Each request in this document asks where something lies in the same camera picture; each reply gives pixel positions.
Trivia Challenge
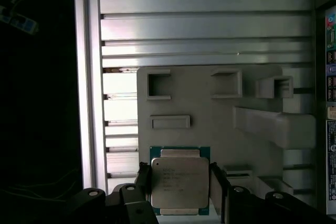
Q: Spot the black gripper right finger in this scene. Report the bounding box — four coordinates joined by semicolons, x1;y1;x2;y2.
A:
208;162;329;224

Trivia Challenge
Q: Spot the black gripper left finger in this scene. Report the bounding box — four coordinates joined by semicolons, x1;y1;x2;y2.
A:
67;161;160;224

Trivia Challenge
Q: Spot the silver green CPU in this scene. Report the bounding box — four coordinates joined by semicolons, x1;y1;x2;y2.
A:
149;145;211;217

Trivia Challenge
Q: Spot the grey plastic parts rack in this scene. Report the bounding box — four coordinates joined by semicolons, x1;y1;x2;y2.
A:
136;63;317;210

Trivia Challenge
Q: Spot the open grey PC case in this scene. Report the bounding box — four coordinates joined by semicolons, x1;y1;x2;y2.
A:
311;0;336;216

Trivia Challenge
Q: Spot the white blue power strip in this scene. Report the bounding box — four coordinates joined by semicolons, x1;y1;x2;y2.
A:
0;0;40;36

